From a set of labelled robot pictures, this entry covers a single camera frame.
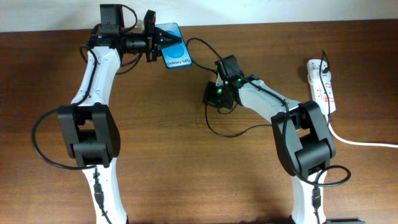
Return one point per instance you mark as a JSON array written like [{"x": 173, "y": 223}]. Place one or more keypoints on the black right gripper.
[{"x": 211, "y": 97}]

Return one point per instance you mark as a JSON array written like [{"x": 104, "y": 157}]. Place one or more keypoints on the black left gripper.
[{"x": 153, "y": 47}]

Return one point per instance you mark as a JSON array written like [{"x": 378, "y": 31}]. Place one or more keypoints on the white charger adapter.
[{"x": 317, "y": 75}]

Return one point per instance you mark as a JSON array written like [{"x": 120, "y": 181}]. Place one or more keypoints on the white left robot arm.
[{"x": 89, "y": 130}]

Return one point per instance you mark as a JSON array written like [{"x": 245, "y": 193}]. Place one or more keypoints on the blue Galaxy smartphone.
[{"x": 176, "y": 56}]

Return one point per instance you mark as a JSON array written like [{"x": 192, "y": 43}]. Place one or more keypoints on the white power strip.
[{"x": 322, "y": 92}]

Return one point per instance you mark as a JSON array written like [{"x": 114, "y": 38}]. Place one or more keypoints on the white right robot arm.
[{"x": 303, "y": 142}]

